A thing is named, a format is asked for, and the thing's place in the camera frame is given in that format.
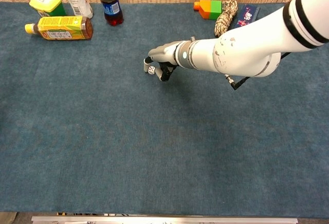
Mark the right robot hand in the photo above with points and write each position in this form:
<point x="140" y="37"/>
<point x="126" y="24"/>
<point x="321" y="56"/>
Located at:
<point x="162" y="54"/>

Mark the yellow-lidded green canister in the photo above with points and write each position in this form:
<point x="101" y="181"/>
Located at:
<point x="47" y="5"/>

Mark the aluminium frame rail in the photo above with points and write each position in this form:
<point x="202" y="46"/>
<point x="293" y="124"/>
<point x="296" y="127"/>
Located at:
<point x="164" y="220"/>

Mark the long blue printed box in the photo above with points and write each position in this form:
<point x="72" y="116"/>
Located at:
<point x="245" y="16"/>

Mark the dark cola bottle blue label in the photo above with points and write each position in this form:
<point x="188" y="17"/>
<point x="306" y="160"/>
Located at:
<point x="111" y="5"/>

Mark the yellow-labelled tea bottle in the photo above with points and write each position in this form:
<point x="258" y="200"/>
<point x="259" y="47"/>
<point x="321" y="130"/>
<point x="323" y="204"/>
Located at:
<point x="63" y="28"/>

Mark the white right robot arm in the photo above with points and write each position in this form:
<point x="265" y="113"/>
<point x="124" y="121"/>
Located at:
<point x="246" y="46"/>

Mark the orange and green toy block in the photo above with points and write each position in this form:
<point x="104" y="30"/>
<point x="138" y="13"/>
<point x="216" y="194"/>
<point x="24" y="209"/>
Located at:
<point x="209" y="8"/>

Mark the white die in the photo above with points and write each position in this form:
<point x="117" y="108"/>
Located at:
<point x="151" y="70"/>

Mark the teal table mat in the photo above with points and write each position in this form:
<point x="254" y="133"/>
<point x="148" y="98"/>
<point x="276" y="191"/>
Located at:
<point x="164" y="121"/>

